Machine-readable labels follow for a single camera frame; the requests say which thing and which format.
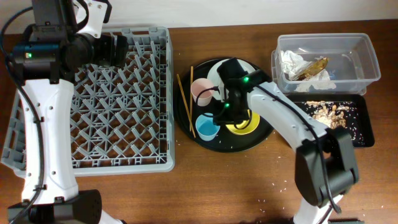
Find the yellow bowl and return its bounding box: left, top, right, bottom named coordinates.
left=226, top=110, right=261, bottom=136

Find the blue plastic cup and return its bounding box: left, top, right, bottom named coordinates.
left=195, top=113, right=220, bottom=141

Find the white ceramic plate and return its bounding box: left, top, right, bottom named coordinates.
left=207, top=59, right=256, bottom=101

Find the pink plastic cup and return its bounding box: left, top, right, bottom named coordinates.
left=190, top=78, right=214, bottom=106

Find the white paper napkin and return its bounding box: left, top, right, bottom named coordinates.
left=280, top=50, right=336, bottom=93

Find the gold foil wrapper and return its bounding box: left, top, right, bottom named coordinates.
left=291, top=57, right=329, bottom=81

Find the food scraps pile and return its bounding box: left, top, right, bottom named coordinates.
left=305, top=101, right=350, bottom=129

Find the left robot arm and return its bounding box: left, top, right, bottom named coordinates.
left=4, top=1, right=128, bottom=223

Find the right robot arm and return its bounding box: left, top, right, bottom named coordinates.
left=214, top=58, right=359, bottom=223

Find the grey dishwasher rack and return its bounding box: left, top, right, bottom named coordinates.
left=1, top=27, right=176, bottom=178

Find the round black tray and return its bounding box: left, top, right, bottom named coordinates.
left=173, top=73, right=274, bottom=153

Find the right wooden chopstick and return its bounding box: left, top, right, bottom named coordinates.
left=190, top=66, right=193, bottom=132

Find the wooden chopstick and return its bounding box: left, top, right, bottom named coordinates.
left=177, top=74, right=196, bottom=138
left=190, top=66, right=193, bottom=132

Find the left wooden chopstick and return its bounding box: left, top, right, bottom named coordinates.
left=177, top=74, right=196, bottom=138

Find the clear plastic bin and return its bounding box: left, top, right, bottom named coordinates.
left=271, top=33, right=381, bottom=95

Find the black rectangular tray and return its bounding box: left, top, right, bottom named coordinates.
left=288, top=94, right=374, bottom=147

